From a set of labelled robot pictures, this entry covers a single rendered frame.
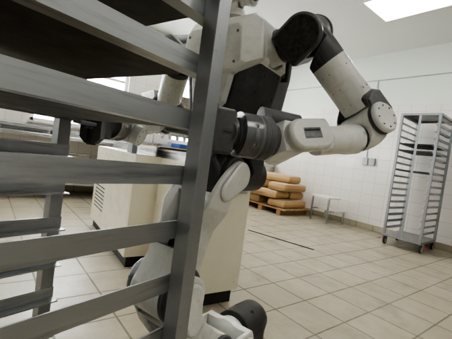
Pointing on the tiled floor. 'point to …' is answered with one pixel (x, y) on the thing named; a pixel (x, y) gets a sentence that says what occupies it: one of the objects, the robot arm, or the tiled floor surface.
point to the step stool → (326, 207)
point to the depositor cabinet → (124, 203)
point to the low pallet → (278, 208)
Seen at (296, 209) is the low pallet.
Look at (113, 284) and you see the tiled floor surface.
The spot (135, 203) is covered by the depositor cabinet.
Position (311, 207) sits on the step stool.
